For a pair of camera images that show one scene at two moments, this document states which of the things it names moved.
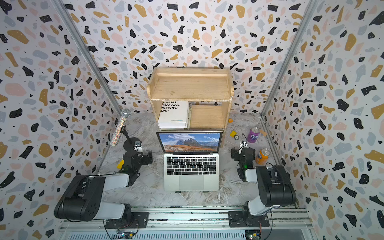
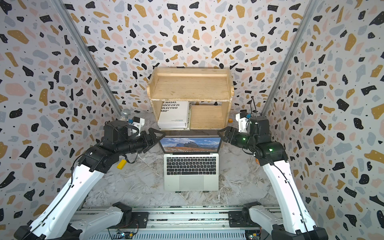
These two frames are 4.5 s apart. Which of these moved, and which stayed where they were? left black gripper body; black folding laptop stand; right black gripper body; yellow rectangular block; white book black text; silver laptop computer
Moved: left black gripper body; right black gripper body
Stayed: black folding laptop stand; silver laptop computer; white book black text; yellow rectangular block
